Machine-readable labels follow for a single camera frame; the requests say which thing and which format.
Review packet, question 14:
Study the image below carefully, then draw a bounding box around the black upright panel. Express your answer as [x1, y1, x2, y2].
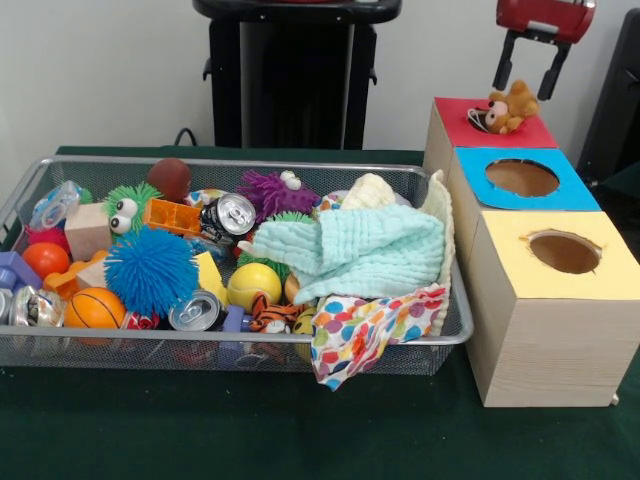
[577, 7, 640, 187]

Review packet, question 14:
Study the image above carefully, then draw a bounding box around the green spiky googly-eyed toy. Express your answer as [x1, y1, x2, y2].
[102, 182, 164, 236]

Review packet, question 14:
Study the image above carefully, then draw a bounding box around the purple spiky googly-eyed toy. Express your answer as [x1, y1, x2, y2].
[238, 169, 321, 224]

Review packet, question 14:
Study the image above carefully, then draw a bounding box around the tiger plush toy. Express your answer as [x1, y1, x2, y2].
[248, 292, 306, 335]

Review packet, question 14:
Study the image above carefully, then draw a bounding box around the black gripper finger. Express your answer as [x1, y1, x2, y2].
[537, 43, 573, 101]
[492, 30, 524, 91]

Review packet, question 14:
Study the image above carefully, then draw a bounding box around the mint green muslin cloth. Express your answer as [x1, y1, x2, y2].
[252, 204, 447, 306]

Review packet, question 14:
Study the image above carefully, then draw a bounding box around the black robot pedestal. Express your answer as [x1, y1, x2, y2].
[192, 0, 404, 150]

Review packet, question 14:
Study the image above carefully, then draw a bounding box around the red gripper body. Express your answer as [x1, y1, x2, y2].
[495, 0, 597, 45]

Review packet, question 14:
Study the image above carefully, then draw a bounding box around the black soda can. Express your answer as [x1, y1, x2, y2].
[199, 193, 257, 244]

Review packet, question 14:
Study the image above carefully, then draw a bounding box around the blue spiky rubber ball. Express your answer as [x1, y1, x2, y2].
[103, 225, 200, 319]

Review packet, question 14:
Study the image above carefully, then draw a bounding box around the white polka dot cloth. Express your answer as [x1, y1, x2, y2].
[309, 283, 449, 387]

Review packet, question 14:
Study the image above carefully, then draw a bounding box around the brown plush monkey toy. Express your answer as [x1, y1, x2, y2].
[467, 79, 541, 136]

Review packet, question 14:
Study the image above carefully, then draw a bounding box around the yellow tennis ball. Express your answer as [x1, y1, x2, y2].
[227, 262, 283, 309]

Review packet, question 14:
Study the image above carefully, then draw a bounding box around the wooden box with three holes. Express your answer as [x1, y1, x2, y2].
[422, 96, 640, 409]

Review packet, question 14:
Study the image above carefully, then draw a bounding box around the dark green tablecloth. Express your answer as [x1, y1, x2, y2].
[597, 160, 640, 204]
[0, 144, 640, 480]

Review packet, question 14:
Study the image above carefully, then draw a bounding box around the orange toy basketball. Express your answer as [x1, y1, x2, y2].
[63, 287, 127, 330]

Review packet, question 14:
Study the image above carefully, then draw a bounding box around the silver wire mesh bin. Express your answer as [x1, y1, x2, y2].
[0, 155, 475, 377]

